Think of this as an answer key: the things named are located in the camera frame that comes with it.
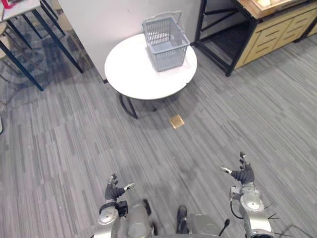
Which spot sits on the black metal frame rack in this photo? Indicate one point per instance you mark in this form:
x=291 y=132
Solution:
x=220 y=37

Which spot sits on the robot silver leg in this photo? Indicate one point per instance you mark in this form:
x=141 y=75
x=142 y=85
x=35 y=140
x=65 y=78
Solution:
x=195 y=223
x=138 y=219

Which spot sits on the grey table with black legs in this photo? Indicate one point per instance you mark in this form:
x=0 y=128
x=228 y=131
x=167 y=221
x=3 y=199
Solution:
x=29 y=29

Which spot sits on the brass floor socket plate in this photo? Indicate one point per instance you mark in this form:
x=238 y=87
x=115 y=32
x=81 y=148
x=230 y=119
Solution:
x=177 y=122

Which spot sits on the grey plastic shopping basket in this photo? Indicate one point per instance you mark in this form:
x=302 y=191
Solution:
x=164 y=44

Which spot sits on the wooden display cabinet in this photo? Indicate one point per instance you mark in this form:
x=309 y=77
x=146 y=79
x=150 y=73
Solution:
x=275 y=27

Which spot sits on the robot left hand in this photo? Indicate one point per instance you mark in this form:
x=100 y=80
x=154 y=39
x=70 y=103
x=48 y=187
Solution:
x=111 y=191

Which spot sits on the round white table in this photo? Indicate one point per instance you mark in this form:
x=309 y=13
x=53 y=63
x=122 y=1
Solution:
x=150 y=72

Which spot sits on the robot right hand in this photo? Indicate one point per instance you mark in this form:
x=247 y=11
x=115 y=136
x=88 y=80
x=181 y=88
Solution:
x=245 y=173

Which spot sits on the robot left silver leg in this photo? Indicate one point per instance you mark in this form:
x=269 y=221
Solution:
x=138 y=219

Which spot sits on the robot right silver leg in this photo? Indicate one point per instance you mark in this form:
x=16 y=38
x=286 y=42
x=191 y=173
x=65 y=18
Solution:
x=195 y=223

